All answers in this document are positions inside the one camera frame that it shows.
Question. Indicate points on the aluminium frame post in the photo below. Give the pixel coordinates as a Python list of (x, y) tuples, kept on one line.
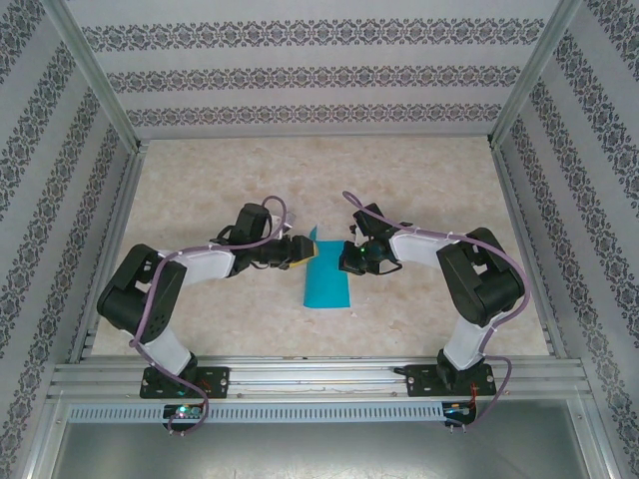
[(97, 75), (531, 75)]

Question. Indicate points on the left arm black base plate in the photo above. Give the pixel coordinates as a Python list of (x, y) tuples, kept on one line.
[(219, 381)]

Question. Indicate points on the aluminium mounting rail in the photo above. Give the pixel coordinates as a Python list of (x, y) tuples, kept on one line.
[(319, 374)]

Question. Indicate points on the teal cloth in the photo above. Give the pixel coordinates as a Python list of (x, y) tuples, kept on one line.
[(327, 279)]

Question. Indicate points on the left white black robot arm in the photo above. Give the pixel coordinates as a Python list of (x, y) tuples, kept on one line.
[(125, 294)]

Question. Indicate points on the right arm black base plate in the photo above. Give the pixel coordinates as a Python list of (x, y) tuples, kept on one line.
[(419, 381)]

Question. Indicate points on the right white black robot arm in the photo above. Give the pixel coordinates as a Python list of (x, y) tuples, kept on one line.
[(499, 299)]

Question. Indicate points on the aluminium side rail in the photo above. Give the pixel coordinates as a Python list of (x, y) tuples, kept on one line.
[(111, 249), (527, 249)]

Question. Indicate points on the grey metal panel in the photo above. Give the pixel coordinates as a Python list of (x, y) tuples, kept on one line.
[(319, 454)]

